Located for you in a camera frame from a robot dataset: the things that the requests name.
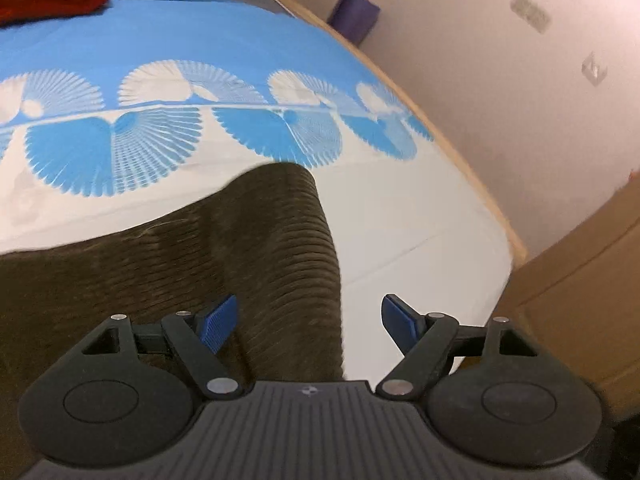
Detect wooden cabinet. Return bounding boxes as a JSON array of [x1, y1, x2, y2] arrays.
[[492, 175, 640, 431]]

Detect dark brown corduroy pants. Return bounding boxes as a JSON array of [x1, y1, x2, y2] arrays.
[[0, 161, 346, 466]]

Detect purple folded mat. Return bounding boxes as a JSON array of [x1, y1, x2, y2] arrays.
[[327, 0, 381, 46]]

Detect clear wall hook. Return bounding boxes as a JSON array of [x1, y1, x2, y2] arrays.
[[581, 51, 608, 87]]

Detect wooden bed frame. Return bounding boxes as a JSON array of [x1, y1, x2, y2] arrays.
[[272, 0, 528, 263]]

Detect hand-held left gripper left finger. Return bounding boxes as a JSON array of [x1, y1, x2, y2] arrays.
[[80, 294, 249, 402]]

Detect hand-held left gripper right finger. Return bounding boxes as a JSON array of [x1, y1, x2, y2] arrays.
[[375, 294, 540, 402]]

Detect wall socket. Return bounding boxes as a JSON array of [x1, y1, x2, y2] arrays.
[[510, 0, 552, 35]]

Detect blue and white bed sheet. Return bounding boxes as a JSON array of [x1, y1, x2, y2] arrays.
[[0, 0, 516, 381]]

